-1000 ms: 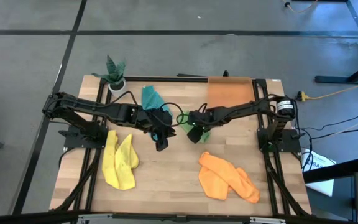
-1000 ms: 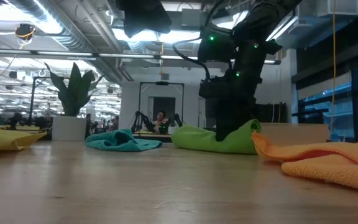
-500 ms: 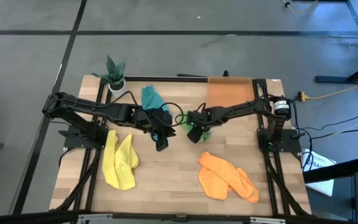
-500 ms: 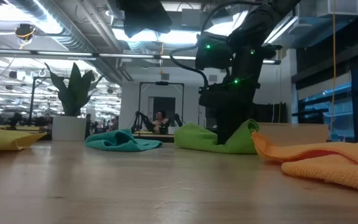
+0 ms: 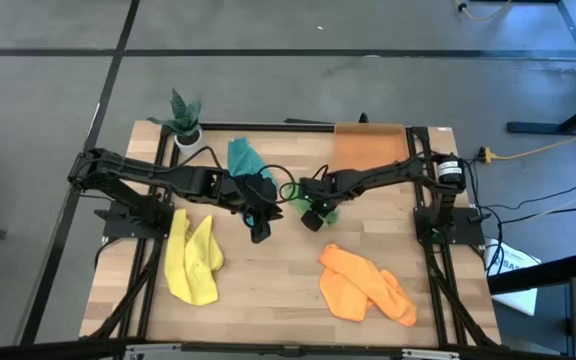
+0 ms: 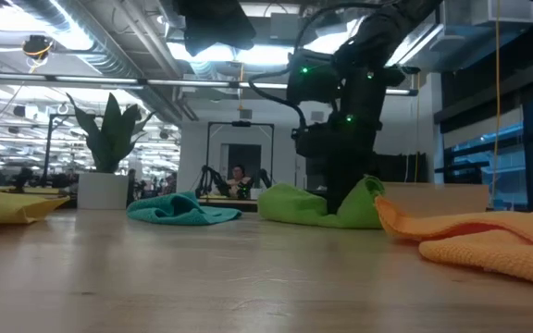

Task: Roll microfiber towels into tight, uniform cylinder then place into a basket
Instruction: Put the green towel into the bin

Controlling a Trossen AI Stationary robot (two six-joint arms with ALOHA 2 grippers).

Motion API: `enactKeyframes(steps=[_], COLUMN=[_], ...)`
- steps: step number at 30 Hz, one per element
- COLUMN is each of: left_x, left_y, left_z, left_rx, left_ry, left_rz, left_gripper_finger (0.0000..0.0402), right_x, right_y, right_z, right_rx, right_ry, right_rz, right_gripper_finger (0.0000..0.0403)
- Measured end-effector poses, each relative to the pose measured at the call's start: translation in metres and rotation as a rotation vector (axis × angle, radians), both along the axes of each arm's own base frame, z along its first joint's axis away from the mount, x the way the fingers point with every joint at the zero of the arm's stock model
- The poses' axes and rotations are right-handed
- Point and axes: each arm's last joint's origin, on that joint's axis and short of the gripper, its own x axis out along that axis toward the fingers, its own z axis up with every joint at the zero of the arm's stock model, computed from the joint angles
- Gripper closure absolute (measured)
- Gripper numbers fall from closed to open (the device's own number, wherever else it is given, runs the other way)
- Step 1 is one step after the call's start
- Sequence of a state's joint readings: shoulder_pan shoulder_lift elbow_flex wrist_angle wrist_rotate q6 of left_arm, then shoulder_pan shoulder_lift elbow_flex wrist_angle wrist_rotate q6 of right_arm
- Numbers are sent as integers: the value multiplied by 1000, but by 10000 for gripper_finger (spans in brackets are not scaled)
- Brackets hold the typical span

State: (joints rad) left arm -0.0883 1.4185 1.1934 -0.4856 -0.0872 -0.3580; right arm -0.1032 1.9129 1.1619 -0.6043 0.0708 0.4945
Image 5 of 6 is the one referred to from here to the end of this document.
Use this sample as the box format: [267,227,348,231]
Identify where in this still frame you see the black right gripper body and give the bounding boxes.
[298,174,342,214]

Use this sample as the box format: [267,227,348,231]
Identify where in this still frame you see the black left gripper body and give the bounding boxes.
[232,174,284,224]

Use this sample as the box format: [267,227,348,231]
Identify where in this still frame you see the white plant pot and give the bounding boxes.
[173,127,208,158]

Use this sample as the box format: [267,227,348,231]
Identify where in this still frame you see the green microfiber towel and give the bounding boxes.
[287,183,340,229]

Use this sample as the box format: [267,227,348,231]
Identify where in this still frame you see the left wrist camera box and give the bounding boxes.
[249,219,273,245]

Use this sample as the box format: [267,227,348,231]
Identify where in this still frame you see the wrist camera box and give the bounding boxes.
[249,219,273,245]
[301,209,325,232]

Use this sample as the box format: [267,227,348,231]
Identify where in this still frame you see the yellow extension cord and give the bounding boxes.
[477,124,576,164]

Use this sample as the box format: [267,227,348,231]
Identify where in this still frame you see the orange floor cable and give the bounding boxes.
[455,0,514,23]

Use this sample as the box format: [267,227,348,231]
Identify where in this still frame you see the green artificial plant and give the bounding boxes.
[147,88,204,139]

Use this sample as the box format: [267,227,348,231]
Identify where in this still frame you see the orange basket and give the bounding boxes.
[333,122,412,174]

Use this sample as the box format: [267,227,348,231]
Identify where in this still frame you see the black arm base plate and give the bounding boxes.
[413,204,485,246]
[93,197,175,240]

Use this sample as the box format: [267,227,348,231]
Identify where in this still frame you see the orange microfiber towel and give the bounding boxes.
[318,243,419,328]

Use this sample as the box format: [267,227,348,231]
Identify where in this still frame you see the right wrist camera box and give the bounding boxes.
[301,209,325,232]

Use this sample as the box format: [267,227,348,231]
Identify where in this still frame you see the yellow microfiber towel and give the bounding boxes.
[162,208,225,307]

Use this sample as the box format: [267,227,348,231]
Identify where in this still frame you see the black desk leg frame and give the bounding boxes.
[505,0,576,136]

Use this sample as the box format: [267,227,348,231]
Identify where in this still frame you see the white paper bag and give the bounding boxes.
[485,238,542,317]

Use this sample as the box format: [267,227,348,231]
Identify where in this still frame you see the teal microfiber towel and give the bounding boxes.
[226,137,279,229]

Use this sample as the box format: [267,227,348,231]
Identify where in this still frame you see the black front crossbar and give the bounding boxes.
[0,338,576,360]

